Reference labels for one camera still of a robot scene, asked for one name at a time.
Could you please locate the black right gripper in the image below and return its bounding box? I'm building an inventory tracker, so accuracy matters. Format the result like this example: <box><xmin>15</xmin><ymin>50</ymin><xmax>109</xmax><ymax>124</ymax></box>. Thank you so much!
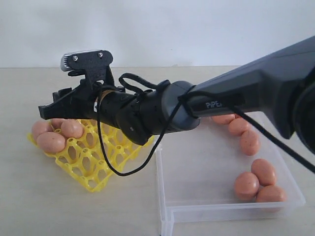
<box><xmin>38</xmin><ymin>82</ymin><xmax>116</xmax><ymax>120</ymax></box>

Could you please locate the brown speckled egg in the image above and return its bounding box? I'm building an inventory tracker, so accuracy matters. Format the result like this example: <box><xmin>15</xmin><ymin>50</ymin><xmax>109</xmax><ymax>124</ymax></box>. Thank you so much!
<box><xmin>234</xmin><ymin>172</ymin><xmax>260</xmax><ymax>201</ymax></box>
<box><xmin>240</xmin><ymin>130</ymin><xmax>260</xmax><ymax>156</ymax></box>
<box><xmin>61</xmin><ymin>119</ymin><xmax>84</xmax><ymax>138</ymax></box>

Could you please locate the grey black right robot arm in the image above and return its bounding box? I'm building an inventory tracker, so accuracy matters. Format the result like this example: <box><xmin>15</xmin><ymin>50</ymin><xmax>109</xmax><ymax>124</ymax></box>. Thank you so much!
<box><xmin>39</xmin><ymin>37</ymin><xmax>315</xmax><ymax>151</ymax></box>

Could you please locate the yellow plastic egg tray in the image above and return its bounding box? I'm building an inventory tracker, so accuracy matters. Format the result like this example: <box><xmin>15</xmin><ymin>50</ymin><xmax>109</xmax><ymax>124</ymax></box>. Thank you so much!
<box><xmin>26</xmin><ymin>118</ymin><xmax>156</xmax><ymax>194</ymax></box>

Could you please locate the clear plastic box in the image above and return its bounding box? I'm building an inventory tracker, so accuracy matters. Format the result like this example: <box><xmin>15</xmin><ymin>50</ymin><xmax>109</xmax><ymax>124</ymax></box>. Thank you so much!
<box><xmin>156</xmin><ymin>118</ymin><xmax>305</xmax><ymax>236</ymax></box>

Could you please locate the brown speckled egg front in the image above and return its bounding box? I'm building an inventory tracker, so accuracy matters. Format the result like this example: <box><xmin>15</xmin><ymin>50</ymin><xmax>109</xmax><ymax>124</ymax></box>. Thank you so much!
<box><xmin>234</xmin><ymin>172</ymin><xmax>260</xmax><ymax>201</ymax></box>

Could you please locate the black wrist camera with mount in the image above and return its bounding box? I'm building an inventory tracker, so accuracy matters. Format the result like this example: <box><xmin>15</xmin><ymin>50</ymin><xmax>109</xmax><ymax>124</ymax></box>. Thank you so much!
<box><xmin>60</xmin><ymin>50</ymin><xmax>115</xmax><ymax>87</ymax></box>

